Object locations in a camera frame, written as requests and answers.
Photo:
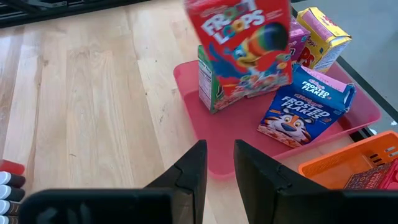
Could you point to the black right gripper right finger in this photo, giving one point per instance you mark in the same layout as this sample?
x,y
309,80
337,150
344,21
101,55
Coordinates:
x,y
295,202

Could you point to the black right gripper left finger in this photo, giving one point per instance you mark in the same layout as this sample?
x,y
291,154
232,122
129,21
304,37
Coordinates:
x,y
124,205

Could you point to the blue Frosted Flakes box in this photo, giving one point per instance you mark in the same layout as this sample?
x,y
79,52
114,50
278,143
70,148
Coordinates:
x,y
304,109

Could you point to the green Apple Jacks box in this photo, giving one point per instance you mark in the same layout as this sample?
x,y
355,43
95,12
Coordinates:
x,y
205,84

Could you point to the purple Raisin Bran box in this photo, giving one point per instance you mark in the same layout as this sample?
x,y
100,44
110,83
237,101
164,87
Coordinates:
x,y
298,40

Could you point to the red Froot Loops box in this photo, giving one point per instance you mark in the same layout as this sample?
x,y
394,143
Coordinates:
x,y
242,46

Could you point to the yellow Corn Pops box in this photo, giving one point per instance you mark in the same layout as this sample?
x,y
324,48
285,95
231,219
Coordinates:
x,y
326,37

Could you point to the orange slotted plastic basket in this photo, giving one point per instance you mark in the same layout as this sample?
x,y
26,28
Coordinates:
x,y
335,165

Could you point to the smoked paprika tin red lid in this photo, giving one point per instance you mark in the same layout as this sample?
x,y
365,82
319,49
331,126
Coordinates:
x,y
373,177

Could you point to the pink plastic tray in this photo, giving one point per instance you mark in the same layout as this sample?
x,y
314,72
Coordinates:
x,y
233,130

